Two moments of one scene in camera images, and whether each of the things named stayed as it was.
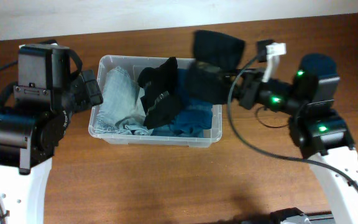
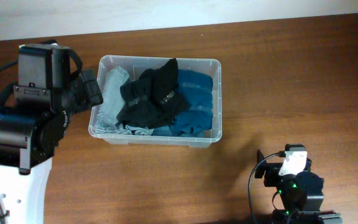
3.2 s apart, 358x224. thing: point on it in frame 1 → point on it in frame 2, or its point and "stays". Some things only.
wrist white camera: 269,51 → 295,160
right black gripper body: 281,97 → 274,180
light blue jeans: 120,109 stays
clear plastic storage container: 133,63 stays
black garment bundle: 217,56 → 137,109
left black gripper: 87,82 stays
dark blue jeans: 176,131 stays
